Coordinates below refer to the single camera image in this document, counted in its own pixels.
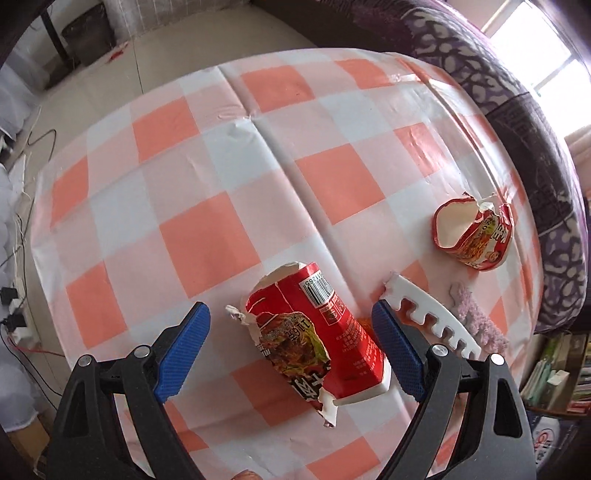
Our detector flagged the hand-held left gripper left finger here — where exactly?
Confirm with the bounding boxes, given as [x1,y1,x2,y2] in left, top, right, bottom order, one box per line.
[45,301,212,480]

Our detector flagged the window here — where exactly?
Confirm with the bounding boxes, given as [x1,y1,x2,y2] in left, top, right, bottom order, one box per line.
[485,0,591,93]

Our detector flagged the red cable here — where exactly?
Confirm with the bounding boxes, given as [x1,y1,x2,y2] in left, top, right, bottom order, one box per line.
[0,330,63,398]

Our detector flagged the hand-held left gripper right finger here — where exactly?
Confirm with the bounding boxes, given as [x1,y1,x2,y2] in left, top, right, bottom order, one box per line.
[370,299,537,480]

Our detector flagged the white power strip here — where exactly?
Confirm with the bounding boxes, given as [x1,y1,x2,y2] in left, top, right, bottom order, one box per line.
[0,272,37,348]

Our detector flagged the dark waste basket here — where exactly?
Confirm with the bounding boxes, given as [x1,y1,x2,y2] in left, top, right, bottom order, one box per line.
[60,4,116,65]

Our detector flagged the dark blue water carton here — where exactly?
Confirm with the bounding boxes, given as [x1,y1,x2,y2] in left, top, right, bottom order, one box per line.
[531,413,578,472]

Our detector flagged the grey checked cloth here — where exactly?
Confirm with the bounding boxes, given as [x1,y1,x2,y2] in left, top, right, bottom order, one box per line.
[99,0,252,44]

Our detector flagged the orange checked tablecloth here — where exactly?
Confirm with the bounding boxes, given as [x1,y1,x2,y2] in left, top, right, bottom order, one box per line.
[25,46,546,480]

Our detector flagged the books on low shelf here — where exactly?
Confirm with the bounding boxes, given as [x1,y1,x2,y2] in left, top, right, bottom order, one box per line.
[519,332,591,414]

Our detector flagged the white notched plastic strip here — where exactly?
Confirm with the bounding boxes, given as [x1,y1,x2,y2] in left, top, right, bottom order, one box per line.
[382,272,481,361]

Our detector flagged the large torn red noodle cup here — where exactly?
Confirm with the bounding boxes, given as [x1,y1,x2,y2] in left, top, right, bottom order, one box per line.
[225,261,393,428]

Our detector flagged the small torn red noodle cup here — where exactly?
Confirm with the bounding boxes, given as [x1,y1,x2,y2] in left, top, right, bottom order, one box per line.
[431,193,514,271]

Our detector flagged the purple fuzzy foam piece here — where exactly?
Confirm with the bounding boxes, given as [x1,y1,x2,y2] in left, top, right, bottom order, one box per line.
[450,282,511,352]

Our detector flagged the purple patterned bedspread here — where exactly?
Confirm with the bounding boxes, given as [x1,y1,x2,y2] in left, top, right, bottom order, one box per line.
[252,0,591,333]

